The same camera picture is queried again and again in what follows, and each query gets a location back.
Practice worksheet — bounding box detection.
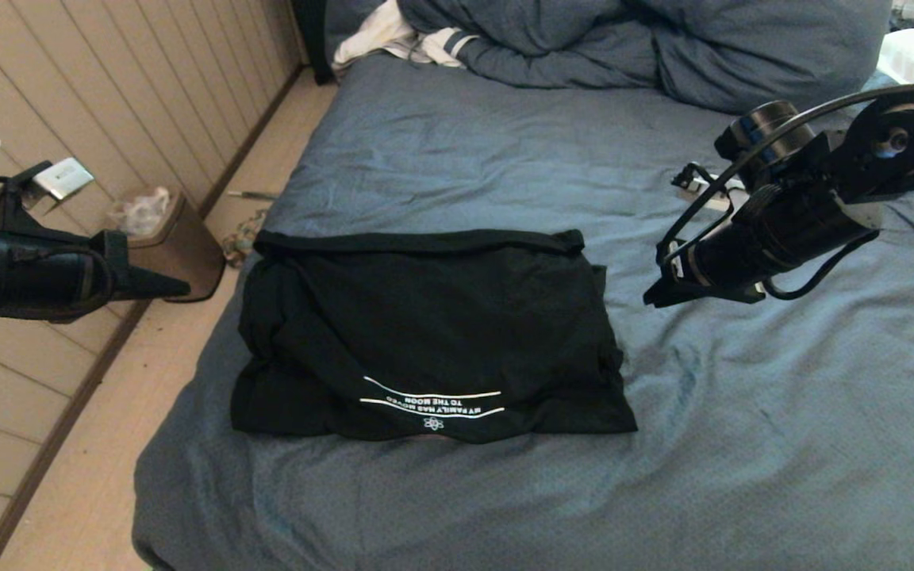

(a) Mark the white striped garment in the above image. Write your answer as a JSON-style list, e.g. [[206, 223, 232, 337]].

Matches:
[[333, 0, 478, 71]]

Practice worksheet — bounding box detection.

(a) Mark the brown trash bin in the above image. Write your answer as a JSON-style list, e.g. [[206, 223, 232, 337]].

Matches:
[[98, 187, 225, 303]]

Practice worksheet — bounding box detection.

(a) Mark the black printed t-shirt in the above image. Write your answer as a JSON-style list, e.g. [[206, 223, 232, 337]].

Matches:
[[229, 228, 639, 445]]

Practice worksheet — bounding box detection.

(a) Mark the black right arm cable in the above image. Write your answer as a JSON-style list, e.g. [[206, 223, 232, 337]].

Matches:
[[655, 83, 914, 278]]

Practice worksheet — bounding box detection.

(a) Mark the blue bunched duvet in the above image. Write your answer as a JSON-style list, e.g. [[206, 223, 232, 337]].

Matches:
[[394, 0, 892, 116]]

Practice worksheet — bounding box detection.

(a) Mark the clear plastic bin bag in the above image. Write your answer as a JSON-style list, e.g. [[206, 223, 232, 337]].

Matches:
[[108, 187, 172, 237]]

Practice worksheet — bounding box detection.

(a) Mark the black right gripper cable loop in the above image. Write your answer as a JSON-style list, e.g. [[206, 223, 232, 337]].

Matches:
[[762, 230, 880, 302]]

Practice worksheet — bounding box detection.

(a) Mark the bed with blue sheet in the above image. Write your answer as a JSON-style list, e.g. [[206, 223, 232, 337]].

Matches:
[[132, 54, 914, 571]]

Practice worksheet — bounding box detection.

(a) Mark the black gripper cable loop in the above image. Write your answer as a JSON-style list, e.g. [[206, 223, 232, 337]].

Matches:
[[0, 246, 115, 326], [762, 230, 880, 302]]

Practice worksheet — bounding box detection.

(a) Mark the black bedside furniture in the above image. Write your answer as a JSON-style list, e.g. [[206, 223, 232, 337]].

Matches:
[[290, 0, 336, 86]]

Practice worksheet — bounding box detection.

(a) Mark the black left gripper cable loop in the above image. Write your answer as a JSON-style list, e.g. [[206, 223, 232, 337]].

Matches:
[[0, 246, 115, 326]]

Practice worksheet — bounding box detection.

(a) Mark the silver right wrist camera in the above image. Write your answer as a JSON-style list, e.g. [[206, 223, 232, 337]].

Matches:
[[673, 163, 746, 213]]

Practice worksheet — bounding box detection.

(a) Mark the colourful rope toy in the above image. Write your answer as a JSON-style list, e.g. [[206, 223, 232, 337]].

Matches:
[[223, 208, 269, 269]]

